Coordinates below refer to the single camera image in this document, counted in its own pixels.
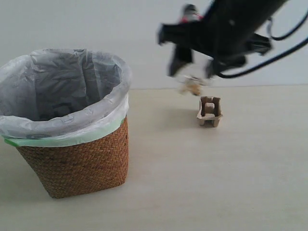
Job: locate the brown cardboard cup carrier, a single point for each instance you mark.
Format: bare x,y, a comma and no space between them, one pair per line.
209,111

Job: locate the woven brown wicker basket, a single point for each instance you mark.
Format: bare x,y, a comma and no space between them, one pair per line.
81,169

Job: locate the white plastic bin liner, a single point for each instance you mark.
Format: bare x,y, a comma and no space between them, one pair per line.
62,97

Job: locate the red label clear bottle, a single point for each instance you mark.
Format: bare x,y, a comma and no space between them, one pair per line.
191,83

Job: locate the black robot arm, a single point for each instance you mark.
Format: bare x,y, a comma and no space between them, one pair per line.
258,11

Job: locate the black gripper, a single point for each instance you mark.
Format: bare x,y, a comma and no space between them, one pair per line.
225,39

